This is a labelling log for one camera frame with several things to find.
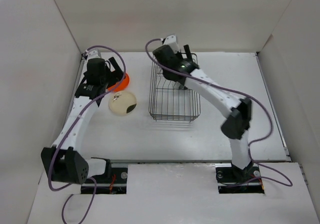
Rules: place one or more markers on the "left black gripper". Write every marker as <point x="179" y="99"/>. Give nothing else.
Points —
<point x="117" y="73"/>

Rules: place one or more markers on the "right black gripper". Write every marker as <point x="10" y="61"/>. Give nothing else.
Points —
<point x="187" y="51"/>

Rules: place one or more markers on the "orange plate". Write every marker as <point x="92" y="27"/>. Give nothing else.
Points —
<point x="120" y="86"/>

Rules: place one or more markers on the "cream plate with black spot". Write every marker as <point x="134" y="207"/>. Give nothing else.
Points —
<point x="122" y="103"/>

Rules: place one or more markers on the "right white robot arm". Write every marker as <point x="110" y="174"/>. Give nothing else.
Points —
<point x="237" y="111"/>

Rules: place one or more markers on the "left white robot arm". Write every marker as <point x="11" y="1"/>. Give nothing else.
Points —
<point x="63" y="161"/>

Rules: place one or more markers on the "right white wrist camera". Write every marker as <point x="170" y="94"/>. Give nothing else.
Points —
<point x="172" y="41"/>

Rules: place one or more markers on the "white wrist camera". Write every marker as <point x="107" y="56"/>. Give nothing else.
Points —
<point x="91" y="54"/>
<point x="172" y="41"/>

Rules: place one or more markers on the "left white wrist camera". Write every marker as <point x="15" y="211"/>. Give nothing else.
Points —
<point x="91" y="54"/>

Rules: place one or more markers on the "grey wire dish rack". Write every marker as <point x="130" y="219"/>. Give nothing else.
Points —
<point x="171" y="101"/>

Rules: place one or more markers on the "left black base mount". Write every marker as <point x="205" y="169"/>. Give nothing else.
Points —
<point x="103" y="177"/>

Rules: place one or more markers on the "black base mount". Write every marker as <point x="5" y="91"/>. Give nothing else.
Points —
<point x="103" y="177"/>
<point x="232" y="180"/>

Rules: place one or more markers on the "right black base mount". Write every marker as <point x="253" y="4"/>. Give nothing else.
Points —
<point x="232" y="180"/>

